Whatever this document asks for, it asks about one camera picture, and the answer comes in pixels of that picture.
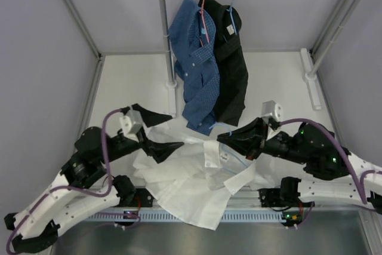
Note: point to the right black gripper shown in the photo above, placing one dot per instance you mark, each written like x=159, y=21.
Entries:
x=251, y=141

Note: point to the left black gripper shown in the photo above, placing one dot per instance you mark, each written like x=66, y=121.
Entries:
x=160, y=151

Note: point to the white shirt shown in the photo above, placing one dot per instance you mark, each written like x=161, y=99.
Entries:
x=197, y=180

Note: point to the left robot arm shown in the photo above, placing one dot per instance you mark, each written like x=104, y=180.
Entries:
x=85, y=185

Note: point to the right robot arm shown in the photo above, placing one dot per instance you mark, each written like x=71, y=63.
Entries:
x=305, y=142

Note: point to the blue checked shirt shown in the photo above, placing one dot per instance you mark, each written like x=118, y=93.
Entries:
x=196, y=65

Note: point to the black shirt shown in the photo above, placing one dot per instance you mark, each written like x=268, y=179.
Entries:
x=231, y=64

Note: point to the metal clothes rack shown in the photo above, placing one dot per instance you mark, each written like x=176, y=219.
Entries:
x=311, y=60

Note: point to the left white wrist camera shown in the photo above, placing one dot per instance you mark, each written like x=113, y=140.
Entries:
x=131, y=123

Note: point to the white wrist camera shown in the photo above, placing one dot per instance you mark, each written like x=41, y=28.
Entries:
x=131, y=123
x=272, y=114

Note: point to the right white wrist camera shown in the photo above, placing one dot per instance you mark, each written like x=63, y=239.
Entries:
x=272, y=114

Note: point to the aluminium mounting rail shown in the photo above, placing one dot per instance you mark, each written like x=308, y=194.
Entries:
x=268, y=199

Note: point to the grey slotted cable duct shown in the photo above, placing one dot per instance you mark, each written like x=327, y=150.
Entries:
x=242, y=216

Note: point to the blue wire hanger with shirt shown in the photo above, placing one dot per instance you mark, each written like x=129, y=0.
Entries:
x=230, y=11

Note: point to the pink wire hanger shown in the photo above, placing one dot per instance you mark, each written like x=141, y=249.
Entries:
x=204, y=22

